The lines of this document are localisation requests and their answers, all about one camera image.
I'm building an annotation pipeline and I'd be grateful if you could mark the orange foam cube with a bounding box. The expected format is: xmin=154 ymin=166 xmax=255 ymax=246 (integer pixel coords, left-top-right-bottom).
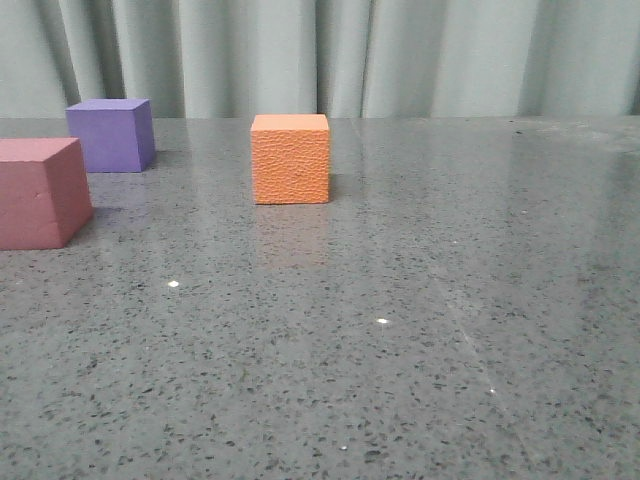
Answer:
xmin=250 ymin=114 xmax=330 ymax=205

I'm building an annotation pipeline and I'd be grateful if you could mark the grey-green curtain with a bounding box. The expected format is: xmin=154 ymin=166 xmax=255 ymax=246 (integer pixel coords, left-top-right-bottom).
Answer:
xmin=1 ymin=1 xmax=639 ymax=119

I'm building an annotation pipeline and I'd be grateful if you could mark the purple foam cube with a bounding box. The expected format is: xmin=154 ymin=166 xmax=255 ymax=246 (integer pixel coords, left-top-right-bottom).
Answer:
xmin=65 ymin=98 xmax=156 ymax=173

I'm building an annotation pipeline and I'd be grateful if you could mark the pink foam cube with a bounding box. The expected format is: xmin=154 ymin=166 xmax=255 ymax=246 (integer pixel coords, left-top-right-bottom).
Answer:
xmin=1 ymin=137 xmax=93 ymax=250

